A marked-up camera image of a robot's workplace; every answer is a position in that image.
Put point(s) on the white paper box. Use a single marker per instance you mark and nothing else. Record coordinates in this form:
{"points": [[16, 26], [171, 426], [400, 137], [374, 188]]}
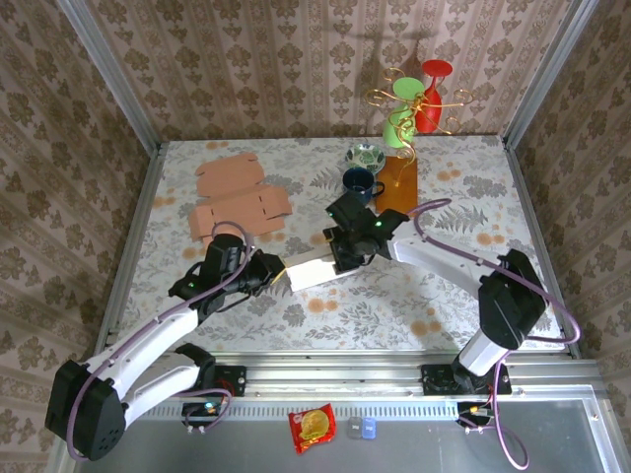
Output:
{"points": [[310, 276]]}

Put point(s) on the pink paper box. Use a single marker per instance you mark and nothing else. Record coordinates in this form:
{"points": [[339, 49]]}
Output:
{"points": [[236, 197]]}

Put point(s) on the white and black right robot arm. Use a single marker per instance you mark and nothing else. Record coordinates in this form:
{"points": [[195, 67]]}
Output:
{"points": [[512, 300]]}

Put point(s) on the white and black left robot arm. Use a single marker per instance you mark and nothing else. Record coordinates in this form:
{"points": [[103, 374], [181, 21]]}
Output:
{"points": [[143, 345]]}

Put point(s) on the dark blue mug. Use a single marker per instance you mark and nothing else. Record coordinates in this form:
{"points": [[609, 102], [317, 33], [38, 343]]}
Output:
{"points": [[357, 180]]}

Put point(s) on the floral tablecloth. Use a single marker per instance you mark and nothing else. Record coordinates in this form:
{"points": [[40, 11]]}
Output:
{"points": [[345, 315]]}

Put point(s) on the green leaf patterned bowl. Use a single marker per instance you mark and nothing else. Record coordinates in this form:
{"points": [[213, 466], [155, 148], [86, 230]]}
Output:
{"points": [[365, 157]]}

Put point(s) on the small black circuit board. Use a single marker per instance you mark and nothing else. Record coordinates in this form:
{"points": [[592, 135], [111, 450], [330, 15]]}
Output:
{"points": [[468, 409], [197, 409]]}

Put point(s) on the green plastic wine glass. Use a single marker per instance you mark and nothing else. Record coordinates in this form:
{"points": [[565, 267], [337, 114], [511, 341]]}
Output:
{"points": [[406, 88]]}

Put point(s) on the red snack packet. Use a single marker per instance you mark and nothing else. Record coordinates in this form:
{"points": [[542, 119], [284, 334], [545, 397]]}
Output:
{"points": [[313, 427]]}

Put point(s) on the small grey packet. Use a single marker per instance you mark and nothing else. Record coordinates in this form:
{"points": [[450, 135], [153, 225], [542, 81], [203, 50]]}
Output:
{"points": [[354, 427]]}

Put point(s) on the small blue packet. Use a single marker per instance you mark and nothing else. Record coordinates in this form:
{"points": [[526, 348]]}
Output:
{"points": [[369, 428]]}

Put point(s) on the red plastic wine glass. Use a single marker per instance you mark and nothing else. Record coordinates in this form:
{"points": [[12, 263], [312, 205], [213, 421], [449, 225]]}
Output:
{"points": [[436, 69]]}

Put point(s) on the grey metal tray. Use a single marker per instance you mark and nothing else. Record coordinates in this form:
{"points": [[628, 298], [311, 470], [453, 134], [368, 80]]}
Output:
{"points": [[246, 448]]}

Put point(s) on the aluminium table side rail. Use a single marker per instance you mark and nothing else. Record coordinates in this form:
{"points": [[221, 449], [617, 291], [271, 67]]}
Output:
{"points": [[526, 197], [143, 197]]}

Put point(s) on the long aluminium base rail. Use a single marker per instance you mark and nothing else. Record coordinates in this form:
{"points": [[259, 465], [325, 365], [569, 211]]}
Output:
{"points": [[335, 377]]}

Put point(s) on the aluminium frame post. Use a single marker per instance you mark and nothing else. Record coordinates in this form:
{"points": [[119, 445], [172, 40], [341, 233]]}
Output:
{"points": [[112, 79], [547, 74]]}

